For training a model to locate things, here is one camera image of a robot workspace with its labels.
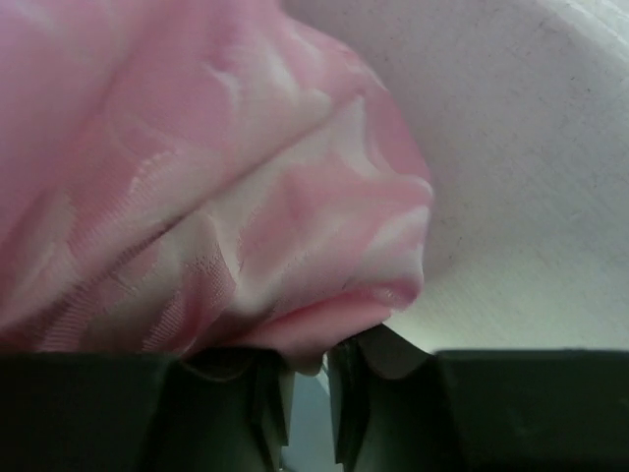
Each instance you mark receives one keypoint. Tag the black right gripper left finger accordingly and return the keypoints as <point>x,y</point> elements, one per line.
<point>222,410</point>

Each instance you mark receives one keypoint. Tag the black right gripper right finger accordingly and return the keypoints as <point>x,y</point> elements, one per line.
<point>396,407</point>

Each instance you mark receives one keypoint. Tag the pink pillowcase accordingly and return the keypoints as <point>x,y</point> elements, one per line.
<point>177,175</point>

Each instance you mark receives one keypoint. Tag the white pillow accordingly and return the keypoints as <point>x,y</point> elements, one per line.
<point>520,109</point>

